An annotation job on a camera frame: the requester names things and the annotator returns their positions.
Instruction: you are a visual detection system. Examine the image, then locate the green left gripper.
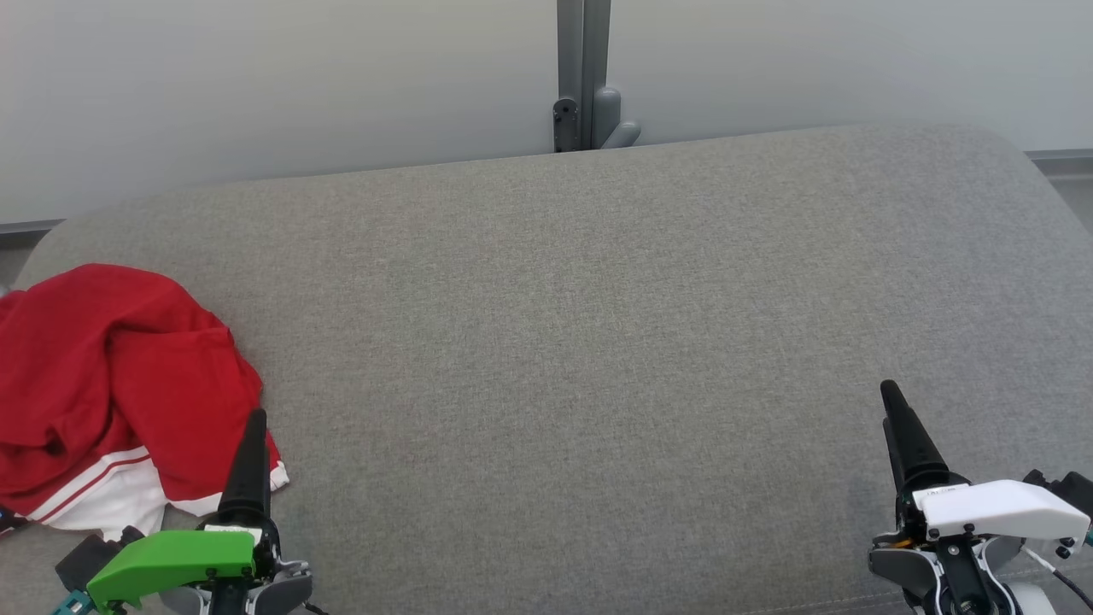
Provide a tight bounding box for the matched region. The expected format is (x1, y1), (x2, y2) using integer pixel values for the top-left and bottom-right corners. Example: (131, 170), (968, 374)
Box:
(85, 408), (314, 615)

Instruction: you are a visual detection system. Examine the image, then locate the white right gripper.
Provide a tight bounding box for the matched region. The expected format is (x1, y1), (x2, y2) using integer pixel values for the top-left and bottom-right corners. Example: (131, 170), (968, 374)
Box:
(869, 379), (1092, 615)

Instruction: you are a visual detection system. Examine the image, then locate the red Bulls 23 jersey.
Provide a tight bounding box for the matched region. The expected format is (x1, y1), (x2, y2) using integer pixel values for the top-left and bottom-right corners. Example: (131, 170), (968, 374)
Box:
(0, 325), (289, 541)

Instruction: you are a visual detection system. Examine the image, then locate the thin black cable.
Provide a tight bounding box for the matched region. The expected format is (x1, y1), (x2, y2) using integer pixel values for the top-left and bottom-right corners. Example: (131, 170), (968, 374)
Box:
(1023, 547), (1093, 612)

